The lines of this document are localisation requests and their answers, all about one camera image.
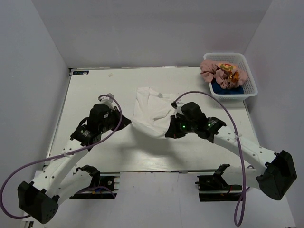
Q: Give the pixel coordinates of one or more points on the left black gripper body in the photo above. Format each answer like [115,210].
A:
[114,121]

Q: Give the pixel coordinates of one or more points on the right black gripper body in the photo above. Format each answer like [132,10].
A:
[181,126]

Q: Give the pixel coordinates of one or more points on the white t shirt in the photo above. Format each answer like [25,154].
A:
[152,112]

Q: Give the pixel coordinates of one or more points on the pink printed t shirt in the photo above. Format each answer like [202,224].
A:
[227,75]

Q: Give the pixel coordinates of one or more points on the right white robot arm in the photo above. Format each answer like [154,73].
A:
[273,173]

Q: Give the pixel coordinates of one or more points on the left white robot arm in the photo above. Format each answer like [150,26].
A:
[62,178]

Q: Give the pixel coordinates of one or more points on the blue t shirt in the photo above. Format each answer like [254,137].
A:
[220,91]

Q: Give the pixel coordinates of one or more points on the blue label sticker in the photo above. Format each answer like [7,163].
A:
[85,72]

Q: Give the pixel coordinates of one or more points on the white plastic basket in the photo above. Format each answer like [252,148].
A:
[239,60]

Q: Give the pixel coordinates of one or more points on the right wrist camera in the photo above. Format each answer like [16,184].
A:
[177,106]

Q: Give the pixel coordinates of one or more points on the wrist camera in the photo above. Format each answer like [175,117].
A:
[177,106]
[107,100]

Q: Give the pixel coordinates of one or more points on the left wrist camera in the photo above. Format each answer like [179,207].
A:
[107,100]

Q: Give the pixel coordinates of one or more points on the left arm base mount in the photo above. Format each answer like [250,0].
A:
[106,189]

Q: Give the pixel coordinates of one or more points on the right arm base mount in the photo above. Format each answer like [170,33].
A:
[213,188]

